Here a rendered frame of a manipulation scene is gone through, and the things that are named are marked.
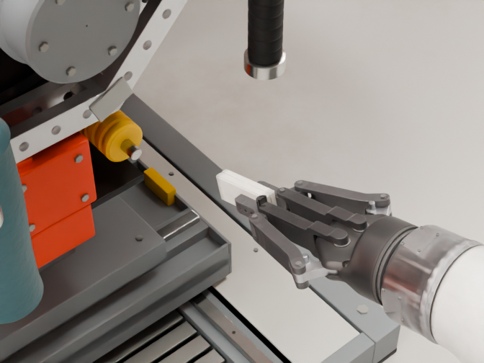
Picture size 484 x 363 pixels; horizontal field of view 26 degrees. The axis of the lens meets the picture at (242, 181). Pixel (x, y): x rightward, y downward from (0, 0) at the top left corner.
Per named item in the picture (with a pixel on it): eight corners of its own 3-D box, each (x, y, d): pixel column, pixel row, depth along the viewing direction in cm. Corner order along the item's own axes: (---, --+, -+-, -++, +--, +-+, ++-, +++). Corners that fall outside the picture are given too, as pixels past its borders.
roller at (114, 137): (36, 52, 154) (30, 20, 150) (156, 160, 138) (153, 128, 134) (1, 68, 151) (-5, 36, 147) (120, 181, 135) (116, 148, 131)
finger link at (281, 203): (287, 202, 100) (309, 186, 101) (251, 185, 103) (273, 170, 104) (290, 214, 100) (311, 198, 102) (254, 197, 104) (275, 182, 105)
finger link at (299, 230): (357, 266, 94) (347, 274, 94) (269, 225, 102) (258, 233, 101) (351, 232, 92) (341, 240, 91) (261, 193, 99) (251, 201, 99)
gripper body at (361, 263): (436, 209, 89) (355, 176, 96) (372, 263, 85) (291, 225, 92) (443, 276, 94) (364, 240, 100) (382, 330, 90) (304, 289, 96)
